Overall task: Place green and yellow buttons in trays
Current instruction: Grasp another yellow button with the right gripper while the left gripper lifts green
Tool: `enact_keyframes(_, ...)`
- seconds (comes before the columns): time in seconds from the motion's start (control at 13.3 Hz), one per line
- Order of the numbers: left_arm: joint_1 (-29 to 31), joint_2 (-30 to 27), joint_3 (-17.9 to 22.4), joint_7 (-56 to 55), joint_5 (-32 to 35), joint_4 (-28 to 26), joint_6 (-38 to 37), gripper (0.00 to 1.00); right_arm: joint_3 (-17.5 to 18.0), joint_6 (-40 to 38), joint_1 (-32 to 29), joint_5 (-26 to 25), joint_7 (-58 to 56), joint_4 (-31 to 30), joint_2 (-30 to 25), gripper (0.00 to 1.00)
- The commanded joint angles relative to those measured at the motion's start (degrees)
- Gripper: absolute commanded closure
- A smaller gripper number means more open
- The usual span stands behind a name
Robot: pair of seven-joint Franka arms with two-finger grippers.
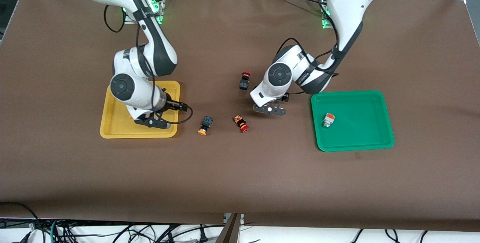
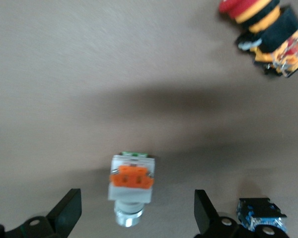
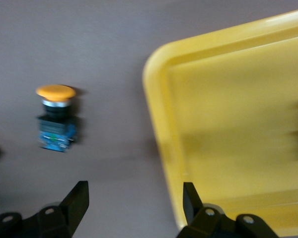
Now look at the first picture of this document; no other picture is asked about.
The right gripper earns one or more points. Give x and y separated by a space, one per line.
173 105

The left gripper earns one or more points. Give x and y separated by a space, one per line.
285 98

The silver orange push button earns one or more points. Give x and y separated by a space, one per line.
328 120

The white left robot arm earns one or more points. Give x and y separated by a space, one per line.
348 3

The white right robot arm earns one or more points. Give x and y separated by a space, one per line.
157 48

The right arm base green light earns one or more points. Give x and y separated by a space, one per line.
157 8

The left arm base green light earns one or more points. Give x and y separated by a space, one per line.
325 12

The red button blue black body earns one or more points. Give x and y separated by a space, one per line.
244 83

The yellow plastic tray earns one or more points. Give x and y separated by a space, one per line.
112 123

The red mushroom emergency button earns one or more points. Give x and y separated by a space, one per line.
242 123

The yellow cap push button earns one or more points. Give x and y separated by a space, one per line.
205 123

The brown table mat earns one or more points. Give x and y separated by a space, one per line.
262 179

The green plastic tray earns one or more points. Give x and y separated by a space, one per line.
360 123

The black power plug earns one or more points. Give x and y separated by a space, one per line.
202 237

